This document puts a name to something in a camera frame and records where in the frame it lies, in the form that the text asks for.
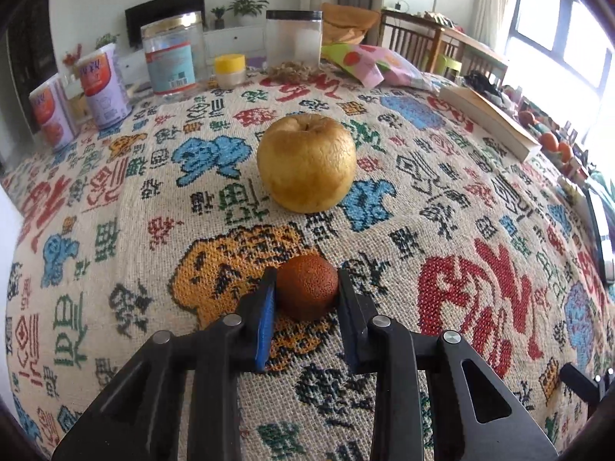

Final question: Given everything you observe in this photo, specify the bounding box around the pink labelled can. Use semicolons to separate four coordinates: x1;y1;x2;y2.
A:
29;74;80;149
77;43;133;129

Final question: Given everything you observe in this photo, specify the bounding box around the pile of nut shells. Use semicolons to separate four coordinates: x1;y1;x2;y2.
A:
264;60;322;85

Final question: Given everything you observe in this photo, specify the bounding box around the colourful snack bag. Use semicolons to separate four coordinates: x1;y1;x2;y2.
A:
321;43;433;90

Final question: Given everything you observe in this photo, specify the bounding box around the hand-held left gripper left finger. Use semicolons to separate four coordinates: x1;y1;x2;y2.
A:
52;266;278;461

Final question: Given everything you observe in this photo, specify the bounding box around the dark cloth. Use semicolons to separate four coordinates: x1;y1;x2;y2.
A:
461;71;500;94

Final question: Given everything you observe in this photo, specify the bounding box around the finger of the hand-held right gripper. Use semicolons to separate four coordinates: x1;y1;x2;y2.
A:
560;362;615;411

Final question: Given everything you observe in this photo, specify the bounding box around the black tablet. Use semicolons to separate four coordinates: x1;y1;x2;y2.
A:
583;185;615;284

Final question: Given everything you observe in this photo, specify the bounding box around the clear jar blue label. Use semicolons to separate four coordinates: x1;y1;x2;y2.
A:
141;11;207;97

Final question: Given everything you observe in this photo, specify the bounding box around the yellow apple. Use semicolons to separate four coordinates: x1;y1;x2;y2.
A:
256;113;357;213

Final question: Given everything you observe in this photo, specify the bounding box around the white box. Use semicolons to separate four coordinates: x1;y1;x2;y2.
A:
0;185;22;250

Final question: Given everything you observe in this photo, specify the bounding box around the printed woven tablecloth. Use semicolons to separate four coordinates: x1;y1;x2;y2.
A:
0;65;615;461

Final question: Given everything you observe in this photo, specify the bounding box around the white paperback book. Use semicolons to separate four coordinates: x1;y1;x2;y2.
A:
438;85;543;163

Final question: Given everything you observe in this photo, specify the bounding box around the small brown rough fruit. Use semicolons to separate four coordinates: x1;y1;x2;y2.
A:
276;255;339;322

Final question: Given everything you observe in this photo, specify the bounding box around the wooden chair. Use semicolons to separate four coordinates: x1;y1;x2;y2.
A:
379;8;445;75

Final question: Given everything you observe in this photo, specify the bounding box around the window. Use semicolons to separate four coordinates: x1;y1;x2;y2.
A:
507;0;615;140

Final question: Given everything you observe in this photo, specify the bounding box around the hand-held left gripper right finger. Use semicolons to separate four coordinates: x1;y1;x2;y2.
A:
336;266;560;461

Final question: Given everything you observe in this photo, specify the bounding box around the clear jar black lid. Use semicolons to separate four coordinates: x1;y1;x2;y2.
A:
266;10;324;70

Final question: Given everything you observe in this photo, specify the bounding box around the white curtain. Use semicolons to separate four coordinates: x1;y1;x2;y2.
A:
473;0;522;58

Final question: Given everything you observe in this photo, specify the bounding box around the black television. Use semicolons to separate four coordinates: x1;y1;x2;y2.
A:
125;0;206;49

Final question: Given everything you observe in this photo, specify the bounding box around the small yellow-lid jar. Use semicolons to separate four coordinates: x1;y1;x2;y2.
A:
214;54;247;88

